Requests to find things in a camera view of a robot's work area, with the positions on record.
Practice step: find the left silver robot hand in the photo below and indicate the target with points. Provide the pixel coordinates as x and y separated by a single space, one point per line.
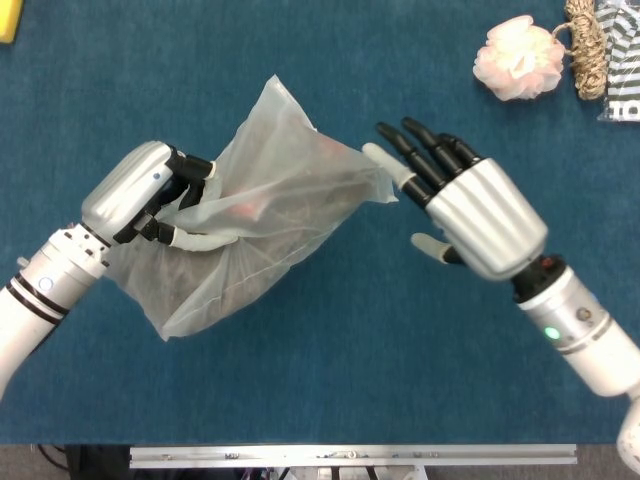
135 192

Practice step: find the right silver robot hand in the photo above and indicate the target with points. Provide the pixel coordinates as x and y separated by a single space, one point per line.
475 200

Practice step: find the translucent plastic bag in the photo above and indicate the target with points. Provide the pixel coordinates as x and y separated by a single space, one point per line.
260 220

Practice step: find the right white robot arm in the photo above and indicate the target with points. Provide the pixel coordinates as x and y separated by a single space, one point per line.
580 325

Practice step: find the striped fabric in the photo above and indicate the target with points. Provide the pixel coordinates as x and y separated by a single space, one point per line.
622 60

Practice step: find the pink mesh bath pouf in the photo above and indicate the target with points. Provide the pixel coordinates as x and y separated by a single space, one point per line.
520 57

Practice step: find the blue felt table surface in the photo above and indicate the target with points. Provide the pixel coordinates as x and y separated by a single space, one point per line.
320 220

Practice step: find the yellow sponge block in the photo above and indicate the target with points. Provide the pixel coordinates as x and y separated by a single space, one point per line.
9 20

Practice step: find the aluminium rail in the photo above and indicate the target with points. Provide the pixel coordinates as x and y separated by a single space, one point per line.
352 456

